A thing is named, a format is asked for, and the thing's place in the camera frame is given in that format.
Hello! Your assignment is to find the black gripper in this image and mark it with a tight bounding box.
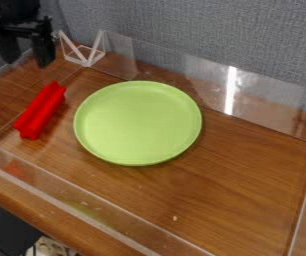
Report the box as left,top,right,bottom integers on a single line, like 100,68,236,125
0,16,56,68

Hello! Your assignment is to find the white power strip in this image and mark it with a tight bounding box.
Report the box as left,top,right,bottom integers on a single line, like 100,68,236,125
34,236,77,256

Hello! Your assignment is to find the clear acrylic corner bracket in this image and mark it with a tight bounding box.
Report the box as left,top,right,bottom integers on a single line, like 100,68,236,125
59,30,105,68

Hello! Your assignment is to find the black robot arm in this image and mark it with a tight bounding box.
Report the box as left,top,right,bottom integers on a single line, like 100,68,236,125
0,0,56,68

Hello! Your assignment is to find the red plastic block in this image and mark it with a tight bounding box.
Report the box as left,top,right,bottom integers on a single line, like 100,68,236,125
13,81,67,140

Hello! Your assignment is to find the clear acrylic enclosure wall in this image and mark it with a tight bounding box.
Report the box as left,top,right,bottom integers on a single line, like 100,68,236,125
0,31,306,256

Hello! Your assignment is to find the black box under table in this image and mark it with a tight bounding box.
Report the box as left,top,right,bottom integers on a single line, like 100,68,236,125
0,207,43,256

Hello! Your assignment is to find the green round plate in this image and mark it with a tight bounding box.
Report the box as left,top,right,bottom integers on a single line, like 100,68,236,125
73,81,203,166

